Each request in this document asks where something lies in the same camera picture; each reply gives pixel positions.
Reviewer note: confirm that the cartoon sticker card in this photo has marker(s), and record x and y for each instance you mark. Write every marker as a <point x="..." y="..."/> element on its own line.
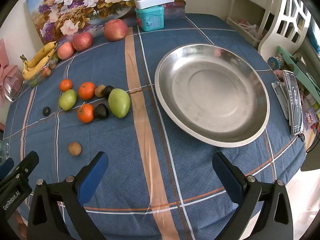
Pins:
<point x="310" y="118"/>

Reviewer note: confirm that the clear fruit container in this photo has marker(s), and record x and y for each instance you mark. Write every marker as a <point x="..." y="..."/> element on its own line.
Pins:
<point x="37" y="80"/>

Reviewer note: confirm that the banana bunch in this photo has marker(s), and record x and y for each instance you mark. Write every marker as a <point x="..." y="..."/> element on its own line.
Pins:
<point x="37" y="60"/>

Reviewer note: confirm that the colourful round tin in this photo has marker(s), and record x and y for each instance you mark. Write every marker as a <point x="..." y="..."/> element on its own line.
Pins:
<point x="275" y="62"/>

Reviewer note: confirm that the medium red apple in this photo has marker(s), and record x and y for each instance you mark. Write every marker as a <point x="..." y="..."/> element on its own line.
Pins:
<point x="83" y="41"/>

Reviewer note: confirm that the smartphone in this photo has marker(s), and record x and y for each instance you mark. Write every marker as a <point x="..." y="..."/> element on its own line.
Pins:
<point x="294" y="102"/>

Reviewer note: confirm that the white carved chair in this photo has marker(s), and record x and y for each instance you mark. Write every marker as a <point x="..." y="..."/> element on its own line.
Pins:
<point x="287" y="15"/>

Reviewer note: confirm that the small green mango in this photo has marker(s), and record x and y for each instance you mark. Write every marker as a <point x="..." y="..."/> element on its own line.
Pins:
<point x="68" y="100"/>

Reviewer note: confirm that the teal toy house box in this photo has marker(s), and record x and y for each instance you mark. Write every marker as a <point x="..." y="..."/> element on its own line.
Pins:
<point x="150" y="17"/>

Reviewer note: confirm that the large red apple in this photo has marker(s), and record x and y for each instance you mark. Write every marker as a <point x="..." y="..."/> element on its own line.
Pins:
<point x="115" y="30"/>

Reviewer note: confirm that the orange without stem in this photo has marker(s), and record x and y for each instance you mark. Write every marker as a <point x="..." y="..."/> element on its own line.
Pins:
<point x="87" y="90"/>

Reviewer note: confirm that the brown kiwi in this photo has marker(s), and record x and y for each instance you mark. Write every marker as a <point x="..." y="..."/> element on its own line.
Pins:
<point x="99" y="91"/>

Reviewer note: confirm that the small pink apple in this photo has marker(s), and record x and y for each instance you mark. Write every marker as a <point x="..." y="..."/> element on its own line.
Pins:
<point x="66" y="51"/>

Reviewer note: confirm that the floral painting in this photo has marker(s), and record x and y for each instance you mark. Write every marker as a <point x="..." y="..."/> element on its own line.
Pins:
<point x="75" y="5"/>

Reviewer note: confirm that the small orange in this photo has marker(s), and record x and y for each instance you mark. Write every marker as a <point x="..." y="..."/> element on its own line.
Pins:
<point x="66" y="85"/>

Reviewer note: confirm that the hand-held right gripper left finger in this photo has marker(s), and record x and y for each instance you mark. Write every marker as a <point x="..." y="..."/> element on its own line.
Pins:
<point x="93" y="177"/>

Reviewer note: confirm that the pink wrapped bouquet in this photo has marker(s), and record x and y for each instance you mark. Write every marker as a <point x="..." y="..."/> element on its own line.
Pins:
<point x="7" y="72"/>

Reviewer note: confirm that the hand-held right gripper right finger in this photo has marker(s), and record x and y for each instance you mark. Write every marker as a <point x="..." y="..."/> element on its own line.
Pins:
<point x="226" y="177"/>

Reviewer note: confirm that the blue plaid tablecloth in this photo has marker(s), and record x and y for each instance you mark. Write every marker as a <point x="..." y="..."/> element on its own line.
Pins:
<point x="112" y="142"/>

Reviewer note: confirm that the orange with stem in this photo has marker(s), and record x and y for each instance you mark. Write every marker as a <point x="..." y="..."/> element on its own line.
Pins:
<point x="85" y="113"/>

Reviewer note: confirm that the white power strip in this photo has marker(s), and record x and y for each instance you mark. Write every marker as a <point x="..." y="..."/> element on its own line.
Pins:
<point x="156" y="1"/>

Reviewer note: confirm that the large metal bowl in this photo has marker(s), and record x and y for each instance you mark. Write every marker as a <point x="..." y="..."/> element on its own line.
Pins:
<point x="212" y="95"/>

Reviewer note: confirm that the small dark round fruit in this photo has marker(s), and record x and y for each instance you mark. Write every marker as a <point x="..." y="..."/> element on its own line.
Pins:
<point x="46" y="111"/>

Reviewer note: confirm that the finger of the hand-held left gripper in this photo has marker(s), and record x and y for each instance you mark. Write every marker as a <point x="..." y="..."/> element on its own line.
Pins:
<point x="6" y="165"/>
<point x="26" y="165"/>

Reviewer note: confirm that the large green mango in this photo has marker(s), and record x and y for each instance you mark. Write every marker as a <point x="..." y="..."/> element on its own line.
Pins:
<point x="119" y="103"/>

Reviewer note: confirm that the green plastic board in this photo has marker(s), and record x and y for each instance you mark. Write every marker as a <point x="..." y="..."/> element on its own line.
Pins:
<point x="297" y="67"/>

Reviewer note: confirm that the white phone stand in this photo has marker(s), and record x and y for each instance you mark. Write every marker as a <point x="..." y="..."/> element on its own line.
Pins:
<point x="280" y="95"/>

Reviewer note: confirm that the dark avocado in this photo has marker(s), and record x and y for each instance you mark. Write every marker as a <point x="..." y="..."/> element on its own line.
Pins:
<point x="108" y="91"/>
<point x="101" y="111"/>

